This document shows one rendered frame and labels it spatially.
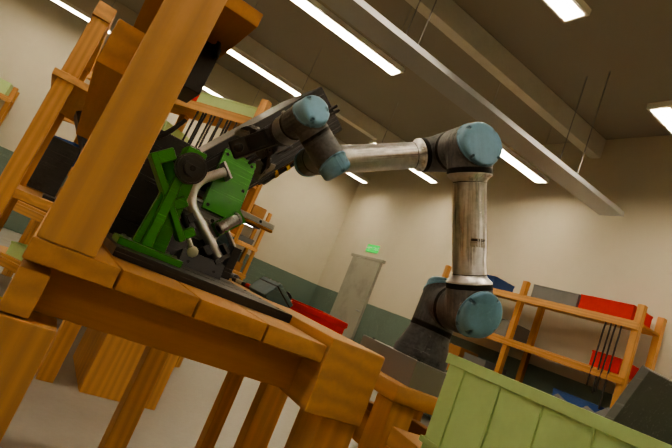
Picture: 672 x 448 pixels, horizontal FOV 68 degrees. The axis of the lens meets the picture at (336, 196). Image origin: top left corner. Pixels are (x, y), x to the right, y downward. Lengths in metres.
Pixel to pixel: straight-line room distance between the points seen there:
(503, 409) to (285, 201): 10.69
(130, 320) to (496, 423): 0.63
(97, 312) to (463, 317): 0.80
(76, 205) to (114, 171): 0.08
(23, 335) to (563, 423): 0.78
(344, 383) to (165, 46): 0.72
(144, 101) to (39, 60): 9.72
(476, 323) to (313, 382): 0.44
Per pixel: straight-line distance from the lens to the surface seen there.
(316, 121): 1.13
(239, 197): 1.58
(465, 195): 1.30
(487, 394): 0.88
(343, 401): 1.09
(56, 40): 10.70
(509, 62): 6.74
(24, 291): 0.90
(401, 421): 1.28
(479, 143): 1.30
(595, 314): 6.40
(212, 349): 1.04
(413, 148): 1.38
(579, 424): 0.78
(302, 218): 11.61
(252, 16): 1.31
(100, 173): 0.88
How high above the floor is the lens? 0.96
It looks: 11 degrees up
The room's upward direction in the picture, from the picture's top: 23 degrees clockwise
